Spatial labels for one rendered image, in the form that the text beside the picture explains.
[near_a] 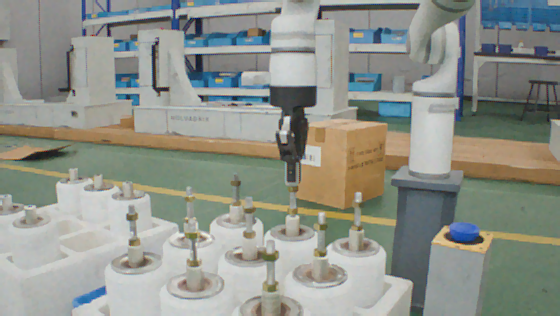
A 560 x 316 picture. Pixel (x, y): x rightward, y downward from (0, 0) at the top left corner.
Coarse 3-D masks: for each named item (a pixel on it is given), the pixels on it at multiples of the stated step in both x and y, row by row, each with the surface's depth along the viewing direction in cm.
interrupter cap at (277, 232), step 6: (276, 228) 80; (282, 228) 80; (300, 228) 80; (306, 228) 80; (312, 228) 79; (270, 234) 78; (276, 234) 77; (282, 234) 77; (300, 234) 78; (306, 234) 77; (312, 234) 77; (282, 240) 75; (288, 240) 75; (294, 240) 75; (300, 240) 75
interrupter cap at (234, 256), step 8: (232, 248) 71; (240, 248) 71; (264, 248) 71; (224, 256) 68; (232, 256) 68; (240, 256) 69; (232, 264) 66; (240, 264) 65; (248, 264) 65; (256, 264) 65; (264, 264) 66
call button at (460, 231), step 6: (462, 222) 59; (450, 228) 58; (456, 228) 57; (462, 228) 57; (468, 228) 57; (474, 228) 57; (456, 234) 56; (462, 234) 56; (468, 234) 56; (474, 234) 56; (462, 240) 56; (468, 240) 56
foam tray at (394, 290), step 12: (384, 288) 76; (396, 288) 73; (408, 288) 73; (96, 300) 68; (384, 300) 69; (396, 300) 69; (408, 300) 74; (72, 312) 64; (84, 312) 64; (96, 312) 64; (108, 312) 68; (360, 312) 66; (372, 312) 66; (384, 312) 65; (396, 312) 69; (408, 312) 76
